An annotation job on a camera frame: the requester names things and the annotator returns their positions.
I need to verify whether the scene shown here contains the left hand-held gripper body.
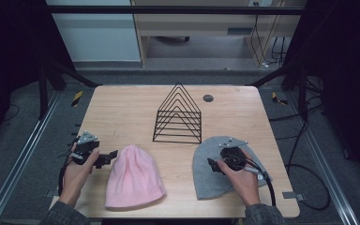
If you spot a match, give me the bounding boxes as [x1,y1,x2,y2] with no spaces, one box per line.
[69,130,101,163]

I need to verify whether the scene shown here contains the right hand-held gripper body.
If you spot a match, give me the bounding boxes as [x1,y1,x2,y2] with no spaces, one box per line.
[217,135,249,172]

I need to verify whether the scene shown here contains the grey knitted beanie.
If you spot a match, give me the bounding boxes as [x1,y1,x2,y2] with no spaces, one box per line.
[191,135,273,201]

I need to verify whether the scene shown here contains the pink knitted beanie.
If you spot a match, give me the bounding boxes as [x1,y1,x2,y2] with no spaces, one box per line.
[104,143,167,211]

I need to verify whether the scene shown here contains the person's left hand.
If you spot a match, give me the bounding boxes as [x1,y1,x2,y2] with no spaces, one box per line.
[58,143,101,208]

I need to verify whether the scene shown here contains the person's right hand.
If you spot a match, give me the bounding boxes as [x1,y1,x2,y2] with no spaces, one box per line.
[217,148,262,208]

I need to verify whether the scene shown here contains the yellow black striped tape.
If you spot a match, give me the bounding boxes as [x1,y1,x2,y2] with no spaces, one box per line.
[70,90,84,108]
[271,91,289,107]

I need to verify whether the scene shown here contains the black metal stand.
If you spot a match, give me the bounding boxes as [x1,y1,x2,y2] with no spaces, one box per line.
[247,60,310,121]
[37,58,102,121]

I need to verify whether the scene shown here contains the white cabinet panel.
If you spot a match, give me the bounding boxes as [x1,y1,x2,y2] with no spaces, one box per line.
[45,0,143,63]

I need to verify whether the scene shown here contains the dark curtain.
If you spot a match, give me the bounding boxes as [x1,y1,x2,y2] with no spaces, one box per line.
[282,0,360,188]
[0,0,76,151]

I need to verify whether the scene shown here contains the black metal crossbar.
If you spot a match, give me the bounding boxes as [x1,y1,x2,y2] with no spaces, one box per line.
[45,5,308,16]

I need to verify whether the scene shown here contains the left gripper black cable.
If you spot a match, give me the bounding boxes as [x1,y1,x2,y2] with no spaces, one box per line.
[57,142,80,197]

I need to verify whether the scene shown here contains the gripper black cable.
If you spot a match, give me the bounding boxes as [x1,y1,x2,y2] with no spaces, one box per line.
[239,155,278,207]
[57,142,80,197]

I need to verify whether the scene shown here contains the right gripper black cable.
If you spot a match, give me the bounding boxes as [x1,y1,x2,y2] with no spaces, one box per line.
[239,155,278,207]

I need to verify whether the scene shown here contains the black wire triangular rack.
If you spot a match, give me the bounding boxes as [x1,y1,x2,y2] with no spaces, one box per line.
[152,82,203,145]

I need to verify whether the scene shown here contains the grey metal table bracket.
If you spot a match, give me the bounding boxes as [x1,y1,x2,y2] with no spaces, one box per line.
[281,190,307,202]

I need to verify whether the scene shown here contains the aluminium floor rail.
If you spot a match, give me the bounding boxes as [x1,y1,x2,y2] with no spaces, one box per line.
[0,90,63,225]
[285,90,360,225]

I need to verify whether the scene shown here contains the black floor cable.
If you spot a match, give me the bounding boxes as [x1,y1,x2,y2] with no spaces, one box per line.
[268,102,332,212]

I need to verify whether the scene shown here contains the hanging black cables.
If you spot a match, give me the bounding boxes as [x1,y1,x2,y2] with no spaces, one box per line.
[249,1,290,68]

